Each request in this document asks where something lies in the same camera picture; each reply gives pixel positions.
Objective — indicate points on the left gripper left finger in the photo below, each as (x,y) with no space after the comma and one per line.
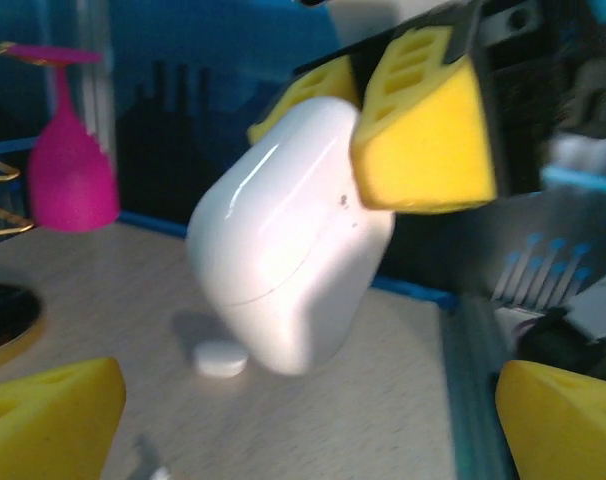
(43,420)

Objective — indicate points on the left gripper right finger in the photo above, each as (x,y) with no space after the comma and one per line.
(568,425)

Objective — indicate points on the white rectangular earbud charging case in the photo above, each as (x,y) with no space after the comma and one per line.
(288,235)

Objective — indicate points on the pink plastic wine glass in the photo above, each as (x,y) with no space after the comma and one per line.
(73,170)

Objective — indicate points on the white oval earbud charging case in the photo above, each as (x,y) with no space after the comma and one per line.
(219,359)

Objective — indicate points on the aluminium frame rail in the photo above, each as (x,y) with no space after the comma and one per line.
(478,380)

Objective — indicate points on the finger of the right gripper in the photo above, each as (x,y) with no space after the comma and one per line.
(313,90)
(423,130)

